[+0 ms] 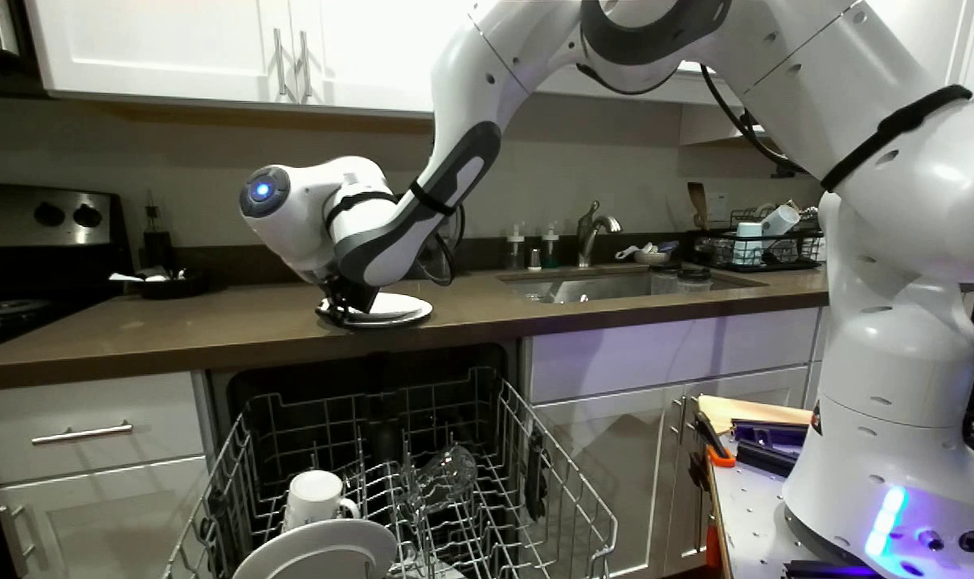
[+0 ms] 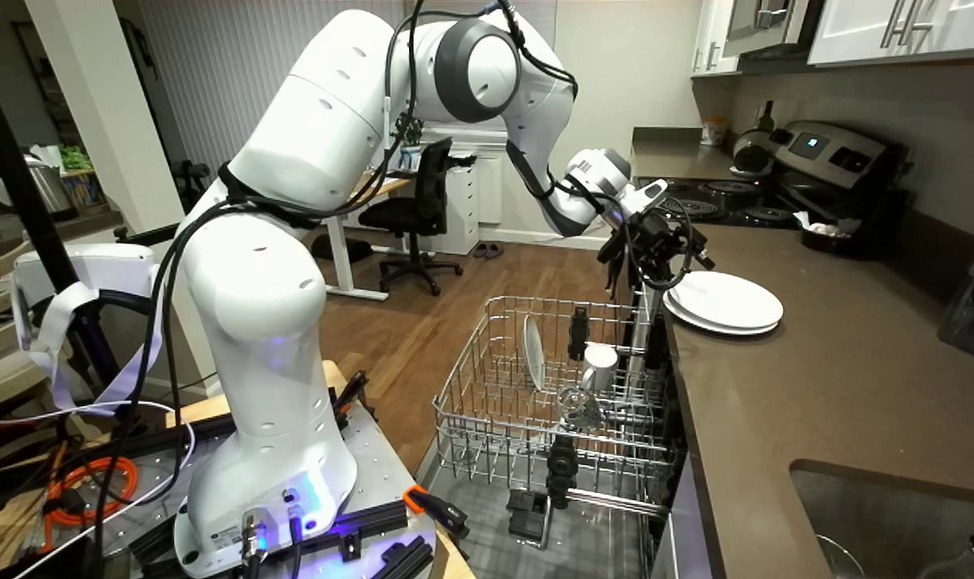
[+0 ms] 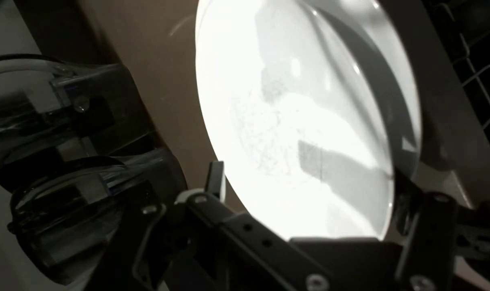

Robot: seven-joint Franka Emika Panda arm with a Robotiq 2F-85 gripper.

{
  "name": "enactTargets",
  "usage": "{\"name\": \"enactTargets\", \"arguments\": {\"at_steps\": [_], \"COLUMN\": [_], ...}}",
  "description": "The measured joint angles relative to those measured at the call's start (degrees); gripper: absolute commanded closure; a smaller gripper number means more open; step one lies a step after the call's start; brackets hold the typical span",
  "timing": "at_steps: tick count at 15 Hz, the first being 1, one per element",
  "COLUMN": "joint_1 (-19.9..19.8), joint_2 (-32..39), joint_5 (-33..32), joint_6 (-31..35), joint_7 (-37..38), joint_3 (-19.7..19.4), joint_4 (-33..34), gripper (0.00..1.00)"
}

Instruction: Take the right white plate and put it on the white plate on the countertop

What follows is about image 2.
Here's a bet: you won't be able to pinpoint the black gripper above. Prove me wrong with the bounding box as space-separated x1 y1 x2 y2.
617 206 717 292

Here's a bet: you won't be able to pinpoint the black steel stove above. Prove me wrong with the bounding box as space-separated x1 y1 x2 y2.
607 120 913 307

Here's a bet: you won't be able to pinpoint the black plastic rack clip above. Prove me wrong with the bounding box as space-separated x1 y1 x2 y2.
567 302 593 362
542 430 579 507

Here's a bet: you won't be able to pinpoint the white mug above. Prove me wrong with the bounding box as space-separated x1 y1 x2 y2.
579 338 620 397

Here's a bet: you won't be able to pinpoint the black dish with white cloth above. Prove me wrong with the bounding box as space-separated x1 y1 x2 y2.
790 206 870 261

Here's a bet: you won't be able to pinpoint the black range hood microwave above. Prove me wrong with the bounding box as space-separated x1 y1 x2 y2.
724 0 824 60

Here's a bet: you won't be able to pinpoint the black office chair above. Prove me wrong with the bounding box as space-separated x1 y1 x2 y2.
357 136 480 299

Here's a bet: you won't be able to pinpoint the open dishwasher door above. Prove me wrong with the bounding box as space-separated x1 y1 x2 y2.
417 446 673 579

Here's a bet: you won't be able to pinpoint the white upper kitchen cabinet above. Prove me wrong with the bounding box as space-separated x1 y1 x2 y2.
805 0 974 70

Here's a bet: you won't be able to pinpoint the steel kitchen sink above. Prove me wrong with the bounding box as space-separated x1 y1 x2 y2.
788 459 974 579

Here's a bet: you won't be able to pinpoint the wooden desk white legs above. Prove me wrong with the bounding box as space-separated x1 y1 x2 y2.
313 175 415 307

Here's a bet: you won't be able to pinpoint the black clamp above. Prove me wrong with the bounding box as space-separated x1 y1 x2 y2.
327 366 374 430

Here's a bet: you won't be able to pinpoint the robot mounting table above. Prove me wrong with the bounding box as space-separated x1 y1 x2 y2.
129 397 480 579

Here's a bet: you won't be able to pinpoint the wooden board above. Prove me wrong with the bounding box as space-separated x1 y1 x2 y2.
160 356 352 430

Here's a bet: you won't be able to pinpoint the black metal pole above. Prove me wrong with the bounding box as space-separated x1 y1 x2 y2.
0 44 125 390

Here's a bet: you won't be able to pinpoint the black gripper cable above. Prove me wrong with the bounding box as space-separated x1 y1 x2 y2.
570 175 699 295

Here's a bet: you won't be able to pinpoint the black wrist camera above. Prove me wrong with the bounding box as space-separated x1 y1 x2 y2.
594 222 630 274

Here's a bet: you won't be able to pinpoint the metal wire dishwasher rack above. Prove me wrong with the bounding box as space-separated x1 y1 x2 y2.
428 265 688 521

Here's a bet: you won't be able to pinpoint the orange black handled screwdriver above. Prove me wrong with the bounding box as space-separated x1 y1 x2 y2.
401 481 474 544

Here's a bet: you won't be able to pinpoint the pale lavender strap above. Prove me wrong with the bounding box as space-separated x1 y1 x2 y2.
23 276 171 418

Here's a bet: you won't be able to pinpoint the white cable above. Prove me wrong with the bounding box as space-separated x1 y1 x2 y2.
0 401 205 579

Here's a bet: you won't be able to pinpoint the orange cable coil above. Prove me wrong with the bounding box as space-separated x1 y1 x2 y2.
42 452 146 532

